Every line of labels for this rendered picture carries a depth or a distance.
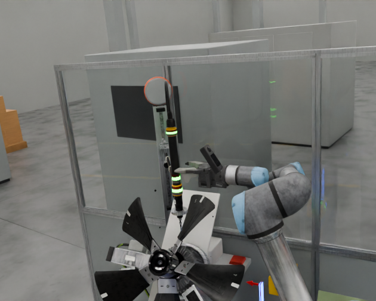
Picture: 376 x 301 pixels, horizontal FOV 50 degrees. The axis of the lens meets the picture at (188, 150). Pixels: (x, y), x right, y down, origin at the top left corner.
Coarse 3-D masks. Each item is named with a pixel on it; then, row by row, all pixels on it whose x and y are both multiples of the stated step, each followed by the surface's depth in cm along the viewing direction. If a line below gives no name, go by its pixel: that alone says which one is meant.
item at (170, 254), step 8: (152, 256) 180; (160, 256) 179; (168, 256) 177; (176, 256) 183; (152, 264) 180; (168, 264) 176; (176, 264) 179; (152, 272) 177; (160, 272) 176; (168, 272) 175; (176, 280) 183
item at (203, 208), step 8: (192, 200) 195; (200, 200) 188; (208, 200) 183; (192, 208) 190; (200, 208) 184; (208, 208) 180; (192, 216) 185; (200, 216) 180; (184, 224) 189; (192, 224) 181; (184, 232) 182
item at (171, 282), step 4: (160, 280) 178; (164, 280) 179; (168, 280) 180; (172, 280) 181; (160, 284) 178; (164, 284) 178; (168, 284) 179; (172, 284) 180; (176, 284) 181; (160, 288) 177; (164, 288) 178; (168, 288) 178; (172, 288) 179; (176, 288) 180; (160, 292) 176; (164, 292) 177; (168, 292) 178; (172, 292) 179; (176, 292) 179
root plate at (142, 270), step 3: (144, 267) 183; (147, 267) 183; (138, 270) 184; (141, 270) 184; (144, 270) 184; (147, 270) 184; (141, 273) 185; (144, 273) 185; (147, 273) 185; (150, 273) 185; (144, 276) 185; (147, 276) 185; (150, 276) 185; (153, 276) 185; (147, 279) 186; (150, 279) 186; (153, 279) 186; (156, 279) 186; (150, 282) 186
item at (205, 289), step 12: (204, 264) 180; (192, 276) 173; (204, 276) 172; (216, 276) 172; (228, 276) 171; (240, 276) 170; (204, 288) 167; (216, 288) 166; (228, 288) 166; (216, 300) 163; (228, 300) 162
